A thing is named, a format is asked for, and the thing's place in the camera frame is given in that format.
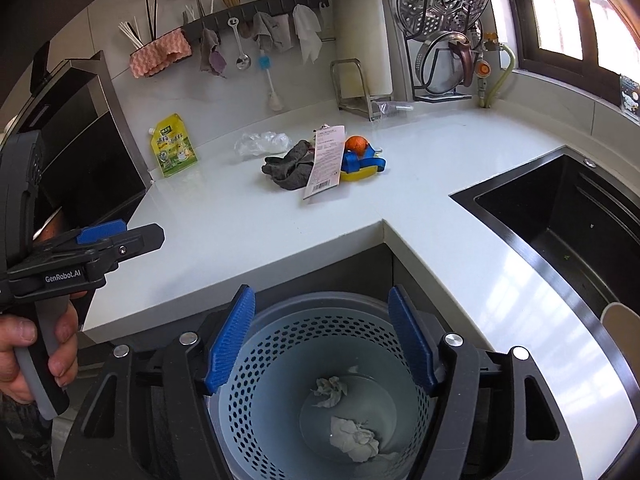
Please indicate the purple cloth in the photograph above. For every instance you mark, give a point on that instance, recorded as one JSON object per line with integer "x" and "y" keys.
{"x": 219, "y": 62}

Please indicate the metal cutting board rack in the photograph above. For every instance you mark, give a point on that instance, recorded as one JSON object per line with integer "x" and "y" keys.
{"x": 350, "y": 106}

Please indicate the small crumpled white tissue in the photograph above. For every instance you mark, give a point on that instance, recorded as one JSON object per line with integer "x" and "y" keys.
{"x": 330, "y": 391}

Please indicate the beige bowl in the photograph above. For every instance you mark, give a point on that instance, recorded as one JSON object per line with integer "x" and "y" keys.
{"x": 622, "y": 325}

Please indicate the dark grey hook rail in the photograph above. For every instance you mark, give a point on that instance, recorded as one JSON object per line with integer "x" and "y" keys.
{"x": 260, "y": 10}

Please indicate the white bottle brush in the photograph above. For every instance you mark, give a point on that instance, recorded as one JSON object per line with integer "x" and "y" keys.
{"x": 274, "y": 102}

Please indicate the yellow seasoning pouch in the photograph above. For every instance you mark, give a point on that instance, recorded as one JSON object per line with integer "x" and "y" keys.
{"x": 172, "y": 152}

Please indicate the metal spoon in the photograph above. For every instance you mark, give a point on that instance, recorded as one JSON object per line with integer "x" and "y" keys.
{"x": 242, "y": 61}

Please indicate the clear plastic bag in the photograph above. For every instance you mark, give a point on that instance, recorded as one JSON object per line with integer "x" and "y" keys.
{"x": 260, "y": 142}

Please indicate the glass pot lid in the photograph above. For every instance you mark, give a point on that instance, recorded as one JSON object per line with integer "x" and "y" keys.
{"x": 440, "y": 67}

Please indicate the person's left hand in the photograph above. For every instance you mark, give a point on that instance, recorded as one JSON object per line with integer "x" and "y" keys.
{"x": 67, "y": 345}

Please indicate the pink wavy cloth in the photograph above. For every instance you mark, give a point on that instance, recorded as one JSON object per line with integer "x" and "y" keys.
{"x": 160, "y": 55}

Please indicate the black kitchen sink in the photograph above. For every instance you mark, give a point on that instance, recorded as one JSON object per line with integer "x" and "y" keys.
{"x": 550, "y": 220}

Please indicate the white rag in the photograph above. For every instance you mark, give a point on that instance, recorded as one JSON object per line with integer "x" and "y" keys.
{"x": 307, "y": 35}

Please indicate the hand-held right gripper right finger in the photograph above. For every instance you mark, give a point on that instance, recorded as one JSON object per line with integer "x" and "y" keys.
{"x": 410, "y": 340}

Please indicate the brown framed window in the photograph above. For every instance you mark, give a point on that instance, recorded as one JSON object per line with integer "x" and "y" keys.
{"x": 530, "y": 65}

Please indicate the black integrated stove hood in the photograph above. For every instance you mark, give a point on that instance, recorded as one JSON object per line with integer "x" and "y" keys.
{"x": 90, "y": 150}

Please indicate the white chopsticks bundle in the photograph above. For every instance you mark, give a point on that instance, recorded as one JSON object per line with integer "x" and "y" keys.
{"x": 132, "y": 35}

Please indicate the large crumpled white tissue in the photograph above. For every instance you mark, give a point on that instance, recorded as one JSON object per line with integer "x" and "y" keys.
{"x": 356, "y": 439}

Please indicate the person's left forearm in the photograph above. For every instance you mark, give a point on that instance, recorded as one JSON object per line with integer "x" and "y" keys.
{"x": 20, "y": 440}

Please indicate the large grey rag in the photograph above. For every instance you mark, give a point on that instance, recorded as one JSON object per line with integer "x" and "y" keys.
{"x": 270, "y": 30}

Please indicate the clear plastic wrapper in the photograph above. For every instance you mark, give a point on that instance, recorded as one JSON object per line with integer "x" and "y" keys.
{"x": 395, "y": 108}

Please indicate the white cutting board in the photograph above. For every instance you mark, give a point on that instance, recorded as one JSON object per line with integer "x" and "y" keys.
{"x": 365, "y": 45}

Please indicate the blue cartoon sticker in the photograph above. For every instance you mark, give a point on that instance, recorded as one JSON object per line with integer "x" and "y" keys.
{"x": 631, "y": 97}

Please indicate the black chopsticks pair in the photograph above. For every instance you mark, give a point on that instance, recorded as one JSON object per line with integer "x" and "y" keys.
{"x": 152, "y": 15}

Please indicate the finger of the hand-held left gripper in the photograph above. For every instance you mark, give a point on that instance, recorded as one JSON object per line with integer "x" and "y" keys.
{"x": 130, "y": 245}
{"x": 102, "y": 232}

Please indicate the orange peel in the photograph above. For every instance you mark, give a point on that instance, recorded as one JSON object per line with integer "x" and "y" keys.
{"x": 356, "y": 145}

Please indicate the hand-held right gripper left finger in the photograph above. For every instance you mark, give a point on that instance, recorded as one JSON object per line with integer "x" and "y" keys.
{"x": 230, "y": 340}

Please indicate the gas valve with regulator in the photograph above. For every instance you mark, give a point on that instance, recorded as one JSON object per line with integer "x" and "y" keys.
{"x": 483, "y": 67}

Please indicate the grey perforated waste bin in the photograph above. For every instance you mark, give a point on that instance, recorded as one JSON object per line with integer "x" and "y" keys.
{"x": 280, "y": 360}

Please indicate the grey cloth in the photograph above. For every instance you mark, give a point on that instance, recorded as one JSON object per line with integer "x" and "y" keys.
{"x": 290, "y": 170}

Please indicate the small grey rag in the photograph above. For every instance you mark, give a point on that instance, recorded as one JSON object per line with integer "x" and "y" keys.
{"x": 207, "y": 45}

